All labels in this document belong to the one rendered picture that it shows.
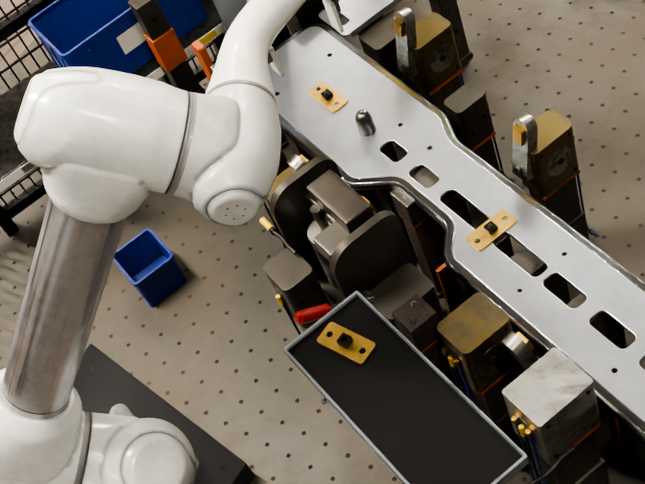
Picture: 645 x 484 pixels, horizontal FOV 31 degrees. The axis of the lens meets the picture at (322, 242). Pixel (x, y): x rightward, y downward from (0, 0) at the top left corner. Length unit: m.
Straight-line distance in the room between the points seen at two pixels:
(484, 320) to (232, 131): 0.51
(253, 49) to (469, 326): 0.51
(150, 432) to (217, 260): 0.72
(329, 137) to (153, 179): 0.76
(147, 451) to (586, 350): 0.67
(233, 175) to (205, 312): 0.99
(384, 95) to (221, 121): 0.78
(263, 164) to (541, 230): 0.62
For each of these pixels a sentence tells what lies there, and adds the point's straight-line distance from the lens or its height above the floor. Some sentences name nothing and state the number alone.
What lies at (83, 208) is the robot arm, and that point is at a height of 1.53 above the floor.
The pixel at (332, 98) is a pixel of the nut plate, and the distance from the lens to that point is 2.20.
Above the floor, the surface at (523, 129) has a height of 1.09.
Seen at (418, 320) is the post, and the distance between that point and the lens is 1.73.
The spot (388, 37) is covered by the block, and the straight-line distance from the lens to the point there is 2.31.
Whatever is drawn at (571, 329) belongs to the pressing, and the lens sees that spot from 1.80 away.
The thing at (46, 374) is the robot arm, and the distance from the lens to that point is 1.68.
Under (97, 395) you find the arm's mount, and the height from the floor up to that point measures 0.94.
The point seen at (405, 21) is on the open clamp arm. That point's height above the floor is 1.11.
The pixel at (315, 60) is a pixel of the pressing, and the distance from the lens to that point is 2.29.
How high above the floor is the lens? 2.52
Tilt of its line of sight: 50 degrees down
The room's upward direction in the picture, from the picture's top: 25 degrees counter-clockwise
